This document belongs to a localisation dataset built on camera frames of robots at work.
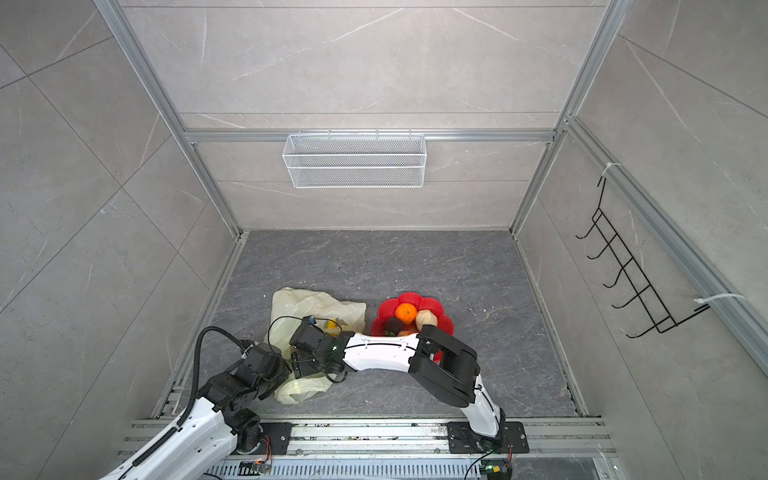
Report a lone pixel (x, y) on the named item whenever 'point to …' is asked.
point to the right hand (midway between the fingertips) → (302, 362)
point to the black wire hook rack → (657, 310)
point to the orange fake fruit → (406, 312)
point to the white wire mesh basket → (354, 161)
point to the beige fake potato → (425, 317)
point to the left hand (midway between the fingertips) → (290, 360)
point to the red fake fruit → (403, 333)
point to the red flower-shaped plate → (388, 309)
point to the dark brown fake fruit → (393, 326)
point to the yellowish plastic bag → (291, 306)
